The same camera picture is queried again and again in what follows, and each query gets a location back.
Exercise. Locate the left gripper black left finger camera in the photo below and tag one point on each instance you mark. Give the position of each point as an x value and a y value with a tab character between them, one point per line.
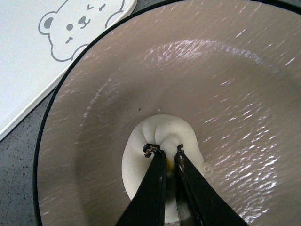
147	208

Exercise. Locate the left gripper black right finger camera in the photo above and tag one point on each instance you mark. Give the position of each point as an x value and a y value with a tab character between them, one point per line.
198	204

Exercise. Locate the white steamed bun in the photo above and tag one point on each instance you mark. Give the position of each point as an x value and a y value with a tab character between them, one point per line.
168	132

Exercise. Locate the brown plate with black rim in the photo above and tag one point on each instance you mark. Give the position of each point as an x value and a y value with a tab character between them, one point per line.
230	68

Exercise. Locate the white bear print tray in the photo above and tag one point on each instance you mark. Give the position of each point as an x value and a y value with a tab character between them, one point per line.
38	41

